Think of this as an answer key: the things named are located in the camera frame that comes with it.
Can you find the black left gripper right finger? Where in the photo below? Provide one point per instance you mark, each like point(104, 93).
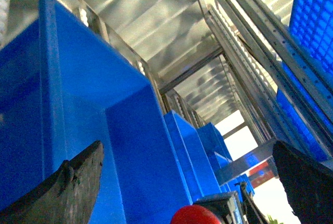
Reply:
point(307, 183)

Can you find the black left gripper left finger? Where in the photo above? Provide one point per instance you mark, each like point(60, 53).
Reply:
point(67, 196)

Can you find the red mushroom push button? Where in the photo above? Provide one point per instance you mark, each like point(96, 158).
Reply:
point(217, 208)

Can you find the empty blue plastic bin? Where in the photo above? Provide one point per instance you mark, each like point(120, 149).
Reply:
point(62, 88)

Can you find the blue bin far right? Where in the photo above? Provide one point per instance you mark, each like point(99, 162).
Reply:
point(202, 152)

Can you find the blue bin upper shelf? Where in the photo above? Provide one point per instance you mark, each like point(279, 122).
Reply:
point(311, 26)

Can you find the metal rack frame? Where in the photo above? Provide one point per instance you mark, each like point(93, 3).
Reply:
point(192, 58)

